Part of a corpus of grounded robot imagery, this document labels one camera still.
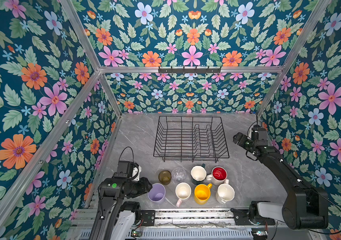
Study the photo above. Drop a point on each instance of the black wire dish rack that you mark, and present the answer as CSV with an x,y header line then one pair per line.
x,y
190,139

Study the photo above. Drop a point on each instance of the aluminium frame post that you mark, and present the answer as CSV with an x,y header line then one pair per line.
x,y
317,13
78,28

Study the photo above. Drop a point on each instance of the aluminium frame post right rear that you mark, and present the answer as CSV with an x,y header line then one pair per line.
x,y
317,13

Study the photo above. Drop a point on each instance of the clear glass cup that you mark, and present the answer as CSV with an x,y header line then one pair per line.
x,y
178,175

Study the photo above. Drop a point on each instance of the white mug red inside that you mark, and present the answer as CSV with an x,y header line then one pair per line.
x,y
217,176

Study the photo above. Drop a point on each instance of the aluminium frame post left rear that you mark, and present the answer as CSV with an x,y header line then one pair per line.
x,y
78,28

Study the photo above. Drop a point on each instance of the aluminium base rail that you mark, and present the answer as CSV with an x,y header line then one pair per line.
x,y
213,224

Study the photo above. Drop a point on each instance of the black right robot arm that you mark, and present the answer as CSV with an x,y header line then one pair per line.
x,y
305,207

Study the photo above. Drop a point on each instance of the dark green mug white inside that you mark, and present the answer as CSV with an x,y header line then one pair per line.
x,y
198,174

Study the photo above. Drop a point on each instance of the amber textured glass cup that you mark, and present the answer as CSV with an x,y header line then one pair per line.
x,y
165,177

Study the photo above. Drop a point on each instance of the black hook rail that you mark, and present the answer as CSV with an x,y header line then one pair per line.
x,y
189,70

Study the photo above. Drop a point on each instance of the cream mug pink handle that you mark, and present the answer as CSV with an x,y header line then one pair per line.
x,y
183,192

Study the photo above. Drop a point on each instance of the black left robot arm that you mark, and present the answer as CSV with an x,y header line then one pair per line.
x,y
116,214

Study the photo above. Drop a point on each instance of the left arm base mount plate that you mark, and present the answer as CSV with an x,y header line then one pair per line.
x,y
147,218

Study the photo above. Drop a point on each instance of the lilac plastic cup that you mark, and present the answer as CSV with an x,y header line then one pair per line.
x,y
157,193

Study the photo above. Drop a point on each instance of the yellow mug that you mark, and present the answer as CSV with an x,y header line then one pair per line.
x,y
202,193

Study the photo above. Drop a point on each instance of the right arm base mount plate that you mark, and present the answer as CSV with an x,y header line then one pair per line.
x,y
241,216

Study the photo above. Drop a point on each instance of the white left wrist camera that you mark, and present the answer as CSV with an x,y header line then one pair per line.
x,y
136,173

